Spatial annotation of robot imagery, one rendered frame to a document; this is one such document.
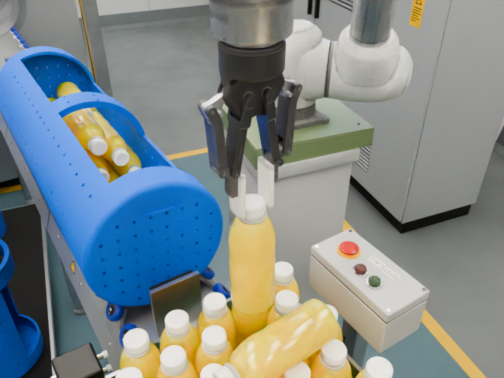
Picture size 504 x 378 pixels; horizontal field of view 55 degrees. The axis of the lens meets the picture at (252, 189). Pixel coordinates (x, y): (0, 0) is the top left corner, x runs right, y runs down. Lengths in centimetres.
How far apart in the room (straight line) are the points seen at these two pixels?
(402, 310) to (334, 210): 74
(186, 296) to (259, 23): 61
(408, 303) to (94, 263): 54
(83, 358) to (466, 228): 237
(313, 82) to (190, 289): 66
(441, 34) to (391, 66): 95
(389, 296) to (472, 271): 183
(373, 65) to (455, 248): 166
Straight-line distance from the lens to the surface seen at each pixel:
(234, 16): 51
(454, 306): 247
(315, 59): 133
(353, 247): 92
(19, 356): 199
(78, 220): 93
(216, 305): 84
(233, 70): 54
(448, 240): 282
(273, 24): 51
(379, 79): 132
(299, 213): 149
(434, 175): 265
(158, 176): 89
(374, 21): 123
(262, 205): 66
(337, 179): 148
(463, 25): 231
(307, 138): 135
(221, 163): 58
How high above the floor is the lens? 171
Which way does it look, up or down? 35 degrees down
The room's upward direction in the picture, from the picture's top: straight up
